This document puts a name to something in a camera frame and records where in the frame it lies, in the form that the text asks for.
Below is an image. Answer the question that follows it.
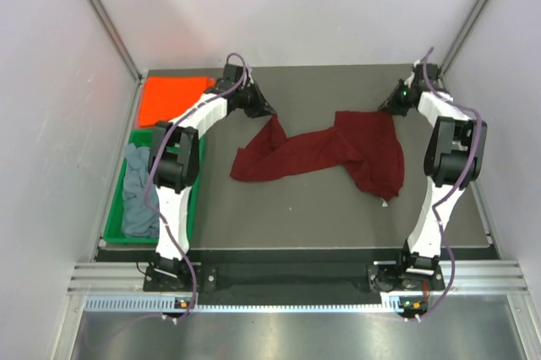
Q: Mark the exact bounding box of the purple cable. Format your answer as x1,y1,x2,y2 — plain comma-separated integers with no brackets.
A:
143,52,253,323
416,46,488,322

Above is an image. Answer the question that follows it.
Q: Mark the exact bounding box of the left aluminium corner post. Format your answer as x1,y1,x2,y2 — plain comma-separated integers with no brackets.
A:
87,0,143,83

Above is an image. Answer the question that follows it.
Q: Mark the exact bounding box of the aluminium front rail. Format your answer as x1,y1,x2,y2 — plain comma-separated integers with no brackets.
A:
68,260,528,295

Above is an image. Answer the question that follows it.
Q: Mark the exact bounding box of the folded orange t-shirt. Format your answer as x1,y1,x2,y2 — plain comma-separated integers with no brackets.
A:
139,76,217,128

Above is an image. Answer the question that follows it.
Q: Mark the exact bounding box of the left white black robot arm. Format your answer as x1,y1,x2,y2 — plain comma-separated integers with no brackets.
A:
143,61,275,290

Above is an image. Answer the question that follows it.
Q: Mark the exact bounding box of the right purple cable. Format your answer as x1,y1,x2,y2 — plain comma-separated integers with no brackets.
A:
416,46,488,322

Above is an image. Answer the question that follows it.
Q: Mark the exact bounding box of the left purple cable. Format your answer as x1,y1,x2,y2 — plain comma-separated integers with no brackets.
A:
143,52,253,323

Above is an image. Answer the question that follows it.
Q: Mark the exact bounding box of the right aluminium corner post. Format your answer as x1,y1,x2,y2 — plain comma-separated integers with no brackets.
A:
440,0,491,75

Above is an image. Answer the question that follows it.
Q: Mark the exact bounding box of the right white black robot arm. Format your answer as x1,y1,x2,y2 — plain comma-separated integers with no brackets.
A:
372,58,488,289

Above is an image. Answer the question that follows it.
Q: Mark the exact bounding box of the dark red t-shirt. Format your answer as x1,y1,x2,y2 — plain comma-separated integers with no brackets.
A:
230,111,405,201

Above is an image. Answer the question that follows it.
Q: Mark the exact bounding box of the aluminium corner post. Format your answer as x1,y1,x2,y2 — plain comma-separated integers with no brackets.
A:
440,0,491,75
87,0,143,83

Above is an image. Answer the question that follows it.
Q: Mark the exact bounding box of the slotted grey cable duct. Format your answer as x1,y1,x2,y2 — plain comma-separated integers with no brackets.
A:
84,296,422,314

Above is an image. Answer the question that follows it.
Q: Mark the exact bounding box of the crumpled grey-blue t-shirt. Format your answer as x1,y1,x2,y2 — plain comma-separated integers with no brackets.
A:
121,143,160,239

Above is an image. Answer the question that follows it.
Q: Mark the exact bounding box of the folded pink t-shirt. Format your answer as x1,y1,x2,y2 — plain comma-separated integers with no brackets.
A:
137,78,219,130

